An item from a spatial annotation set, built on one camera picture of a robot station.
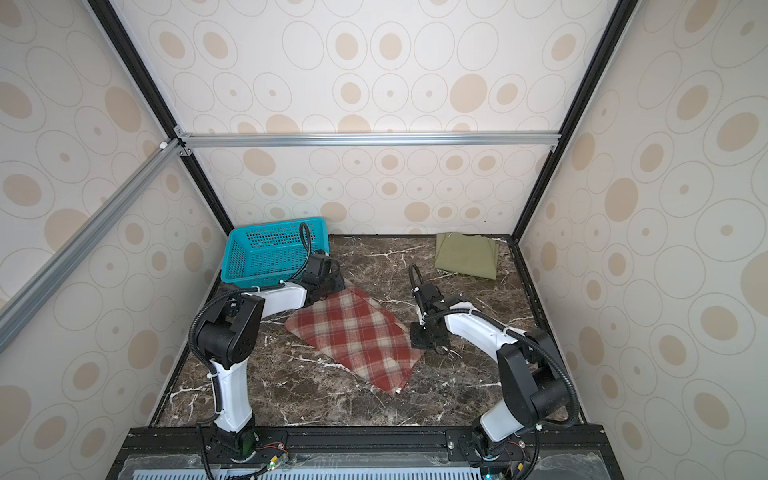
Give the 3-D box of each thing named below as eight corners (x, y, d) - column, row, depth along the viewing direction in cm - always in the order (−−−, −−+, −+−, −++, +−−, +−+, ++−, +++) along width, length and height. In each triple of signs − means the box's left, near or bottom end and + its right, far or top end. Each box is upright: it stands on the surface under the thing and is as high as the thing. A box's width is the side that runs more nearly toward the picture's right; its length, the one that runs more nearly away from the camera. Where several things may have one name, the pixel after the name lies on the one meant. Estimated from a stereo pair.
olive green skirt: (430, 267, 113) (431, 262, 111) (437, 233, 124) (438, 228, 122) (495, 279, 110) (497, 274, 107) (496, 244, 121) (498, 239, 118)
